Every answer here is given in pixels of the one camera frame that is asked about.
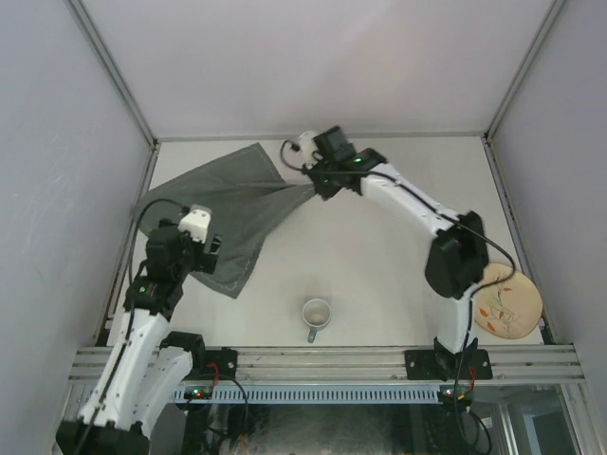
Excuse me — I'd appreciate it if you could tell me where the grey cloth placemat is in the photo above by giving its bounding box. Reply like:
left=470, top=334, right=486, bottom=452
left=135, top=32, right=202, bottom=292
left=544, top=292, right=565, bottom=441
left=132, top=143, right=315, bottom=299

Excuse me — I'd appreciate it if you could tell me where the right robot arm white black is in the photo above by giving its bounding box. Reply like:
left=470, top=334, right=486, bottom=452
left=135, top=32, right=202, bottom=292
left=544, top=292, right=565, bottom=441
left=297, top=126, right=488, bottom=380

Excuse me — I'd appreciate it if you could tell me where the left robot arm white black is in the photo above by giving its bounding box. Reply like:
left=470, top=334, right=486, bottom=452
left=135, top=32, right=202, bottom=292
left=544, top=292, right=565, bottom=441
left=56, top=208, right=234, bottom=454

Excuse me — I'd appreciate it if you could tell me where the beige bird pattern plate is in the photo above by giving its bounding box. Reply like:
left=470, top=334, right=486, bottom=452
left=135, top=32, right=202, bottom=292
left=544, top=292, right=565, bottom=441
left=474, top=272, right=543, bottom=339

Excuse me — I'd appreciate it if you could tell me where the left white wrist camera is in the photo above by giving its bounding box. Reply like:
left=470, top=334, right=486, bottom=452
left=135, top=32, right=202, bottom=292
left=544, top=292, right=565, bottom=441
left=177, top=205, right=212, bottom=244

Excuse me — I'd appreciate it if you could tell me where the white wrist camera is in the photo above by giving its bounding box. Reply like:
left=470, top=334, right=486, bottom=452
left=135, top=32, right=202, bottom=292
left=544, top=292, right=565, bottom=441
left=293, top=131, right=318, bottom=169
left=177, top=205, right=212, bottom=244

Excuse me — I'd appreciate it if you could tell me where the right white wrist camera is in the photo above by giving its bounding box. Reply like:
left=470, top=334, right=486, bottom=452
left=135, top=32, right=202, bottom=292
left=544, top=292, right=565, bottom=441
left=293, top=131, right=318, bottom=169

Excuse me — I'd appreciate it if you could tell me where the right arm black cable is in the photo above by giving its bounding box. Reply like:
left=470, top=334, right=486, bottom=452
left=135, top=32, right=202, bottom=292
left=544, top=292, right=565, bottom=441
left=279, top=139, right=518, bottom=290

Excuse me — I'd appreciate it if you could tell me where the white mug blue handle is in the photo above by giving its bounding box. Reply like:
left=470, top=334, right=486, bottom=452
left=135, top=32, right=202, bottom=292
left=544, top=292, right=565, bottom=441
left=302, top=299, right=332, bottom=344

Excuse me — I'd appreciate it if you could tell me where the blue slotted cable duct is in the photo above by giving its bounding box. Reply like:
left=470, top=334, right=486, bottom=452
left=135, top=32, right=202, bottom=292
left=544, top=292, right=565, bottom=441
left=170, top=384, right=441, bottom=405

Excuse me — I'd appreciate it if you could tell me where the aluminium front rail frame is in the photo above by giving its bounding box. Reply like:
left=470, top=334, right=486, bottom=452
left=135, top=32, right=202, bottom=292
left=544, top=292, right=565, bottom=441
left=68, top=344, right=587, bottom=388

